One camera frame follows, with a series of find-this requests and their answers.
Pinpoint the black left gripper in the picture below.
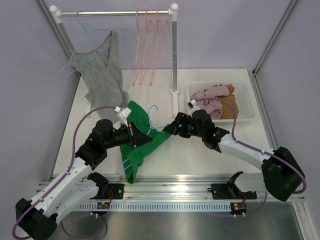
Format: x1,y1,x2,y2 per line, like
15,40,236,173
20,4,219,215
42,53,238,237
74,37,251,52
103,121,153,150

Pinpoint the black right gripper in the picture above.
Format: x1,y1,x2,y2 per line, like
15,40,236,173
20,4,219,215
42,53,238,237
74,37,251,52
164,112,205,139

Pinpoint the green tank top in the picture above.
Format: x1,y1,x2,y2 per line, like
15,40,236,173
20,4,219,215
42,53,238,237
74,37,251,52
120,100,171,184

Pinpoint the mauve pink tank top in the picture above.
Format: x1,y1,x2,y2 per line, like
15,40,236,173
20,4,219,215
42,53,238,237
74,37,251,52
191,85,230,120

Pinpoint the mustard brown tank top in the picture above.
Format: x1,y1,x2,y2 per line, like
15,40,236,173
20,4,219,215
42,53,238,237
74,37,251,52
218,84,239,120

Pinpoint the grey tank top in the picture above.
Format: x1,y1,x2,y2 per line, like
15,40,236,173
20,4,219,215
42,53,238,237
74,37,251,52
69,31,129,109

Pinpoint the pink hanger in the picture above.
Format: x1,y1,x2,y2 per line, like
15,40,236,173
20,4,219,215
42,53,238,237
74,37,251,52
139,9,155,86
132,9,148,86
149,9,168,86

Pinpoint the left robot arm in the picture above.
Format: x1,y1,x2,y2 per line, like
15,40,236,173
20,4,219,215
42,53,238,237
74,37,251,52
12,119,153,240

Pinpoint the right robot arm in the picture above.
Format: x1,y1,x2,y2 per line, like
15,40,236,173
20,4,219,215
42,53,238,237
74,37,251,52
164,110,307,202

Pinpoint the white plastic laundry basket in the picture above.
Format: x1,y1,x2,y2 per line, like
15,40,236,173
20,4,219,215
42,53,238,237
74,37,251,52
186,81,258,123

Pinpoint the metal clothes rack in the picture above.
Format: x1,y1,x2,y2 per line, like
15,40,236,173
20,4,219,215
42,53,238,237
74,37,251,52
48,3,180,118

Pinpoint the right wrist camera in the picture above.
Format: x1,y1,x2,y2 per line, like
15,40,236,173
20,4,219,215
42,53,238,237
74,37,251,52
187,99,198,109

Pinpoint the aluminium front rail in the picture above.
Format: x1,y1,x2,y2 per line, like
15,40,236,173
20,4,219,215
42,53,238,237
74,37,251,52
37,174,306,201

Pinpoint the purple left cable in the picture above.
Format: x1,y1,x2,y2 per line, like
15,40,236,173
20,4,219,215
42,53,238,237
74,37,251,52
11,105,118,240

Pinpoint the white slotted cable duct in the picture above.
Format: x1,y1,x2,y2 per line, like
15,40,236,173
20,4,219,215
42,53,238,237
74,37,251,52
75,201,231,212

